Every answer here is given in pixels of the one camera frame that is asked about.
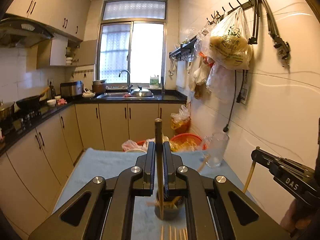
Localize bent yellow chopstick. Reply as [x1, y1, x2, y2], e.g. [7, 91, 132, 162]
[242, 160, 256, 193]

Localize wooden chopstick dark tip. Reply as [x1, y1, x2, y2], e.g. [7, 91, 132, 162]
[155, 118, 164, 220]

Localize lower kitchen cabinets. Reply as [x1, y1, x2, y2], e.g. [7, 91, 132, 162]
[0, 102, 188, 235]

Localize kitchen cabinets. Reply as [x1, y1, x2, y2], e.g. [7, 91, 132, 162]
[0, 102, 188, 235]
[3, 0, 90, 69]

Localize upper kitchen cabinets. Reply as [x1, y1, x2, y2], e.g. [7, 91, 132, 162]
[3, 0, 90, 69]

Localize right hand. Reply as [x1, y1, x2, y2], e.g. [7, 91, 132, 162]
[280, 199, 315, 233]

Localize dark utensil holder cup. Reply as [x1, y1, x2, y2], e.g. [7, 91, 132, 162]
[154, 191, 184, 221]

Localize light blue table cloth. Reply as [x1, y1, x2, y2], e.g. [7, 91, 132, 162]
[52, 147, 258, 240]

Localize clear glass pitcher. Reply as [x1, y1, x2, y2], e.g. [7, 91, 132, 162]
[200, 132, 229, 168]

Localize orange plastic basket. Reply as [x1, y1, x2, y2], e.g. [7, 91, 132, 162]
[169, 133, 207, 152]

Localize orange bin with bags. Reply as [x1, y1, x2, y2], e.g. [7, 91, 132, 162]
[170, 105, 191, 134]

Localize white bowl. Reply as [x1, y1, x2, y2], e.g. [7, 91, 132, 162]
[47, 99, 56, 107]

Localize black countertop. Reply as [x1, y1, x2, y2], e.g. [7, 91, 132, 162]
[1, 90, 187, 155]

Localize steel pot lid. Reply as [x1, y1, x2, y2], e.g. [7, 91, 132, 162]
[130, 86, 153, 98]

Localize brown pot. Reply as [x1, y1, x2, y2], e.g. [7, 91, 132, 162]
[92, 80, 107, 94]

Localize steel rice cooker box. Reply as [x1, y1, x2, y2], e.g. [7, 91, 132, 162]
[60, 80, 84, 98]

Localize sink faucet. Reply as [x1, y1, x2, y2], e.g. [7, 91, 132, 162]
[118, 69, 133, 93]

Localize black wok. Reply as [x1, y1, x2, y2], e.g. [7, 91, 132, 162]
[16, 87, 49, 111]

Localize hanging white plastic bags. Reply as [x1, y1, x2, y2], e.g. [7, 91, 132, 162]
[188, 53, 236, 103]

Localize steel pot on stove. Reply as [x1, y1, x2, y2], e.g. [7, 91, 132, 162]
[0, 99, 15, 130]

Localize green dish soap bottle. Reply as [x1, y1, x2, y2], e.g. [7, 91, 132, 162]
[149, 75, 159, 89]

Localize hanging bag with bread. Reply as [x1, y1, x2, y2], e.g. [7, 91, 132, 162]
[209, 7, 253, 70]

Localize window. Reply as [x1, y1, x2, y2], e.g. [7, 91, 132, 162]
[96, 0, 167, 86]

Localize range hood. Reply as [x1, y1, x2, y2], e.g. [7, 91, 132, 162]
[1, 17, 54, 48]

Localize black power cable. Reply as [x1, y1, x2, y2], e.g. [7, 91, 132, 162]
[222, 69, 238, 133]

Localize black wall shelf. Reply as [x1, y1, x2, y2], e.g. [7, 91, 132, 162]
[169, 36, 197, 61]

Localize black wall hook rail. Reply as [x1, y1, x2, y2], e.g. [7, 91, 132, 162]
[206, 0, 254, 25]

